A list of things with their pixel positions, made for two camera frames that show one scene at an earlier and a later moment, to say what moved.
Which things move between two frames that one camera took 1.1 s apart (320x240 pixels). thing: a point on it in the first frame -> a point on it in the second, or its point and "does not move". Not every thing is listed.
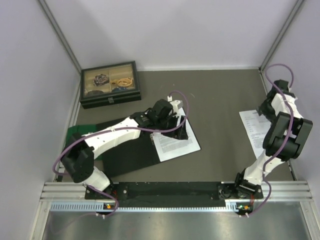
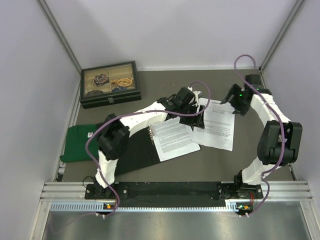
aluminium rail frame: [287, 192] does not move
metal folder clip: [151, 138] does not move
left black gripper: [180, 133] -> [196, 121]
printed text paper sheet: [168, 147] does not move
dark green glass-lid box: [109, 84] does not move
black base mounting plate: [174, 192] does not move
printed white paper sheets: [256, 127] -> [219, 126]
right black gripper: [261, 109] -> [235, 91]
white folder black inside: [141, 151] does not move
